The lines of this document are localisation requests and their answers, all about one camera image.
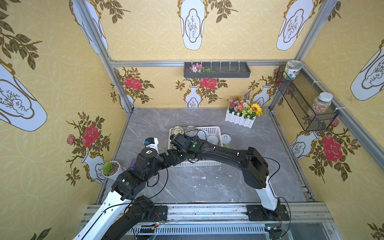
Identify blue tin can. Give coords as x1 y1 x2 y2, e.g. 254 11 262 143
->
171 126 185 135
184 126 199 141

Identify pink label white-lid can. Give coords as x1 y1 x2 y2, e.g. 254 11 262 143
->
207 136 220 145

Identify white perforated plastic basket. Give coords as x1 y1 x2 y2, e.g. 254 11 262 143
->
168 126 223 168

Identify green label white-lid can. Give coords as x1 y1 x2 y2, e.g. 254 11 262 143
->
221 134 232 148

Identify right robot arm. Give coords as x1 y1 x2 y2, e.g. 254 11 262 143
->
170 134 279 211

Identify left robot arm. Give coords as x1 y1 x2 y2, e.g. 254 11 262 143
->
74 148 184 240

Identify purple spatula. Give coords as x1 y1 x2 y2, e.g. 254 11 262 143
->
130 158 137 169

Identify small potted green plant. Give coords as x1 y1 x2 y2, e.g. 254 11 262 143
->
102 161 123 181

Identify flower box white fence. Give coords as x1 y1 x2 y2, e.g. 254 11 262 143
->
225 97 264 129

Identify pink flowers on shelf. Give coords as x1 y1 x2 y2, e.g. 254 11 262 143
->
189 63 214 73

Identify glass jar green label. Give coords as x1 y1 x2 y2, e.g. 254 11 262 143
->
283 60 303 81

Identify plastic jar white lid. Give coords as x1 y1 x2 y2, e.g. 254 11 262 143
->
311 92 333 115

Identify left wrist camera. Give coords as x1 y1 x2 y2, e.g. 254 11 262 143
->
144 137 159 153

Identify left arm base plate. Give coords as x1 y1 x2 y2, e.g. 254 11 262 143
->
151 205 168 222

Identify grey wall shelf tray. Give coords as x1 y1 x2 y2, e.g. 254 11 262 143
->
184 61 251 79

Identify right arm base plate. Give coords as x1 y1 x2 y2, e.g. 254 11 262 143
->
246 204 291 222

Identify black wire wall basket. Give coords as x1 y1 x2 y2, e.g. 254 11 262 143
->
276 66 339 132

